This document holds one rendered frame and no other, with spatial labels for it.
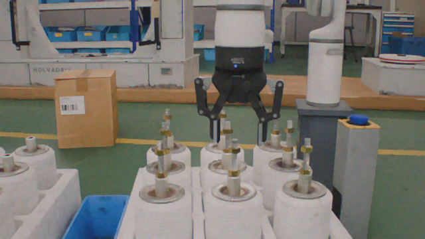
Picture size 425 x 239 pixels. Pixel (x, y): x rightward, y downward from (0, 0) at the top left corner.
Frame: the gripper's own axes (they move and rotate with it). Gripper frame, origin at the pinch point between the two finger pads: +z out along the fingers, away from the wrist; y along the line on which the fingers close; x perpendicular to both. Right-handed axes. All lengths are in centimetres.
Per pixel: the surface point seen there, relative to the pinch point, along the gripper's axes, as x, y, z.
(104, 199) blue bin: 19.1, -34.9, 23.9
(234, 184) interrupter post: -1.2, -0.3, 7.8
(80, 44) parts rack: 439, -287, 18
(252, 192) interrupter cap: -0.4, 2.6, 9.5
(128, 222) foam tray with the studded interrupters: -1.8, -19.0, 16.8
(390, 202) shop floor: 56, 39, 35
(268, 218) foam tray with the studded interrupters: 5.7, 5.0, 17.2
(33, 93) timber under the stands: 177, -172, 32
